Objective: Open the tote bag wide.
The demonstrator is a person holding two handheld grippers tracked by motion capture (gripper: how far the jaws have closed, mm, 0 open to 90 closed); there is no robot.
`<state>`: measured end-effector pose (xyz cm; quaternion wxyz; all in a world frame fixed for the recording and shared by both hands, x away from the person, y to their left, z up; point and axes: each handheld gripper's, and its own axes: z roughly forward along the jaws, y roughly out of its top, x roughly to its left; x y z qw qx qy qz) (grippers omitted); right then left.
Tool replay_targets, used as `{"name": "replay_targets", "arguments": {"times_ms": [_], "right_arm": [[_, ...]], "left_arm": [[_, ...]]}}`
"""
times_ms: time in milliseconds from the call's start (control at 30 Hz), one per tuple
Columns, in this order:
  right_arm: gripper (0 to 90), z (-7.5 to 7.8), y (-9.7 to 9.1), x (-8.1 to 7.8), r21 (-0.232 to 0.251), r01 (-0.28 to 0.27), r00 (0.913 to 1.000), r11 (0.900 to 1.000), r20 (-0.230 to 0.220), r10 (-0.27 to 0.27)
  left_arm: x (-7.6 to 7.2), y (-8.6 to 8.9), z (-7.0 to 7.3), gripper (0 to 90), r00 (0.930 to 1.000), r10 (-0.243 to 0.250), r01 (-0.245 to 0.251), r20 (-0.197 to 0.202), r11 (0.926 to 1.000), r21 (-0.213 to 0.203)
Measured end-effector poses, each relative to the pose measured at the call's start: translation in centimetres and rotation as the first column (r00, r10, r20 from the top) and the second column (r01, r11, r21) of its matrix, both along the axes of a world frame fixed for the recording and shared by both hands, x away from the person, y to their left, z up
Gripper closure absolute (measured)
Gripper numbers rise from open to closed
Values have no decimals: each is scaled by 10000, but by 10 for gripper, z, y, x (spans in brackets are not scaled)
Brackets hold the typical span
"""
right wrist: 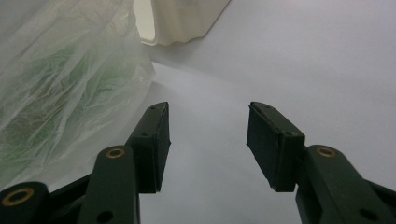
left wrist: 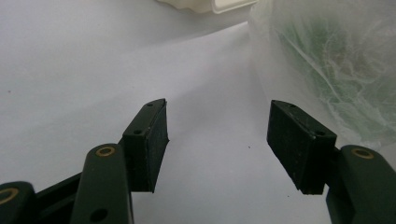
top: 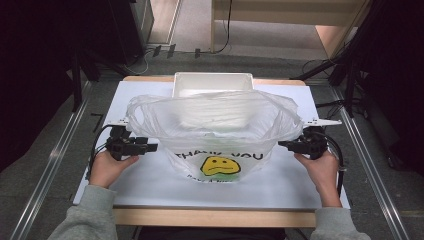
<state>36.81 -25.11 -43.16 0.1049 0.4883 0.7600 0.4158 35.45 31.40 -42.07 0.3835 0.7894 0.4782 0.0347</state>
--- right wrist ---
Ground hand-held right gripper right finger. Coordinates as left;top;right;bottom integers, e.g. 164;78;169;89
246;101;306;193

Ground white plastic bin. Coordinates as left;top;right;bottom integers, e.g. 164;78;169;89
134;0;232;47

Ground green snack packet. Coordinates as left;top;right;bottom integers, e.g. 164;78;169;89
0;40;138;166

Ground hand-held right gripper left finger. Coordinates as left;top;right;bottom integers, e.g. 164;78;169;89
125;101;172;194

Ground translucent plastic bag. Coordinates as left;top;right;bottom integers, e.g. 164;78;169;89
0;0;156;190

